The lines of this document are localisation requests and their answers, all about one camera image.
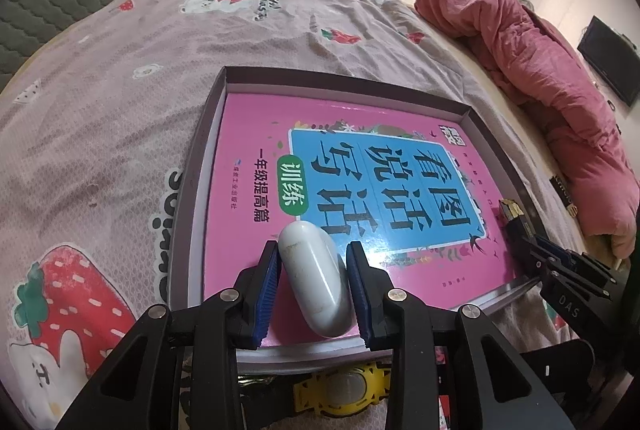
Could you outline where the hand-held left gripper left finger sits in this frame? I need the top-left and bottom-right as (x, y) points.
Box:
(55, 240), (280, 430)

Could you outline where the red packet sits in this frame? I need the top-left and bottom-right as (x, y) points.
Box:
(434, 345), (453, 430)

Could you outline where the pink quilt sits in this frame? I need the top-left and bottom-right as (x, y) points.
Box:
(415, 0), (640, 261)

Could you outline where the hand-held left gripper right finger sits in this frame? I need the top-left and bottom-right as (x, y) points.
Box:
(346, 240), (576, 430)

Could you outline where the black mattress label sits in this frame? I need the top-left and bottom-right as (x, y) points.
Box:
(549, 174), (581, 217)

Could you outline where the black wall television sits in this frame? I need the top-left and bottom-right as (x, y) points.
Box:
(577, 15), (640, 108)

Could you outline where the strawberry printed pink bedsheet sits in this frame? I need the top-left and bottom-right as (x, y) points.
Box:
(0, 0), (581, 430)

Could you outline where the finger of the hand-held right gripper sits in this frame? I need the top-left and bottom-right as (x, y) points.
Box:
(522, 255), (612, 342)
(531, 234), (621, 287)

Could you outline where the pink exercise book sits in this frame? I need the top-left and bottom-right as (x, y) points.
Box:
(200, 92), (531, 356)

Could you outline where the shallow grey cardboard box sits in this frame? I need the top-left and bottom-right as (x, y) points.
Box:
(167, 66), (543, 376)

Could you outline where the white earbud case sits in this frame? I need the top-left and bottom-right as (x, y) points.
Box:
(277, 220), (357, 339)

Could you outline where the yellow watch with black strap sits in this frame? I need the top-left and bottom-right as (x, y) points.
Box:
(240, 360), (396, 430)

